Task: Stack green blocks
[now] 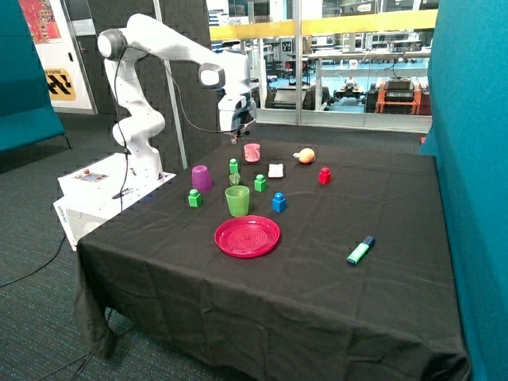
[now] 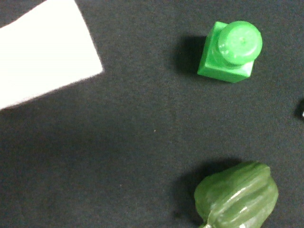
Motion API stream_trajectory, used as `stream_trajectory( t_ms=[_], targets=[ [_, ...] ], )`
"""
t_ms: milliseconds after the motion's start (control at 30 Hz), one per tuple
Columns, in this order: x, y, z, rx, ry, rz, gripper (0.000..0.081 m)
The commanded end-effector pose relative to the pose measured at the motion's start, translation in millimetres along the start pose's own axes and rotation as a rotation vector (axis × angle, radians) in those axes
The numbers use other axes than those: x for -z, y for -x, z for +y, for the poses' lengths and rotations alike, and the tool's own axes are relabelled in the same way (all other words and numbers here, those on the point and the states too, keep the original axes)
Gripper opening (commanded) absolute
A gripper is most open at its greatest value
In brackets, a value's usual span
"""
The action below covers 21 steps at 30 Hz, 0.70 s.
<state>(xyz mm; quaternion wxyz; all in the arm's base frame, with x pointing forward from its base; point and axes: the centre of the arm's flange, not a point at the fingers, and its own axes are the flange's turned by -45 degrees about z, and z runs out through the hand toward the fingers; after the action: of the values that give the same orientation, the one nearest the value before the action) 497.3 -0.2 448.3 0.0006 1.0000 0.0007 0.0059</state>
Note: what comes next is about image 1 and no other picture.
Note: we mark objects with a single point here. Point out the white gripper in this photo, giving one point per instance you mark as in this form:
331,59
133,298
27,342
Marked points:
237,113

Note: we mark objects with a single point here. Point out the green block back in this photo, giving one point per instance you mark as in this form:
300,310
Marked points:
233,167

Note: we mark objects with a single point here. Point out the green block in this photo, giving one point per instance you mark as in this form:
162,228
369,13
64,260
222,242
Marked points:
233,167
194,198
260,183

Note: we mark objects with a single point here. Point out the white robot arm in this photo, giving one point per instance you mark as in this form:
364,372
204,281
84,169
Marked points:
143,35

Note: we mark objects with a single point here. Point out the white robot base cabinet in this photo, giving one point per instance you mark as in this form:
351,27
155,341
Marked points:
96,193

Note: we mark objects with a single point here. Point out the pink mug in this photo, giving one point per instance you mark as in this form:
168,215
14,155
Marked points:
252,153

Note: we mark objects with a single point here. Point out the small green toy pepper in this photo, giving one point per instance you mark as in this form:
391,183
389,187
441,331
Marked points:
235,179

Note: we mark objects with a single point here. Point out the white sponge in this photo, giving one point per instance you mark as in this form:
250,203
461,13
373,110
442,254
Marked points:
275,171

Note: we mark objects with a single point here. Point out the purple upturned cup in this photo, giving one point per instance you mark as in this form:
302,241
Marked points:
201,179

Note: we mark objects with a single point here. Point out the green plastic cup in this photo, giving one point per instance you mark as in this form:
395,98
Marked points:
237,198

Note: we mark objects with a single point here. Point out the orange toy fruit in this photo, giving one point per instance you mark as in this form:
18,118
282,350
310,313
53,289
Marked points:
305,156

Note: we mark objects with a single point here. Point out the blue block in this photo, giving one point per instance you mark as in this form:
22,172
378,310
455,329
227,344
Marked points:
279,203

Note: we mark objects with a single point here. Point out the red block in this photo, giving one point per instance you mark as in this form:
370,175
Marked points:
324,176

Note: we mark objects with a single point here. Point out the pink plastic plate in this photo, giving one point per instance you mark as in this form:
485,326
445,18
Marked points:
247,237

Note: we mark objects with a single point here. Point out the black tablecloth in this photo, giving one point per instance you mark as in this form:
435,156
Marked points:
300,312

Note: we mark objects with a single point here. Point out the green highlighter marker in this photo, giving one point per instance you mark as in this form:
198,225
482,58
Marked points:
360,250

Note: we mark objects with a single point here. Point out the teal sofa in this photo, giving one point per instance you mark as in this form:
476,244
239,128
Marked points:
27,116

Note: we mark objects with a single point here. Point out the teal partition wall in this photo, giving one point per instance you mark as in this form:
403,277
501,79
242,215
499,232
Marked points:
468,92

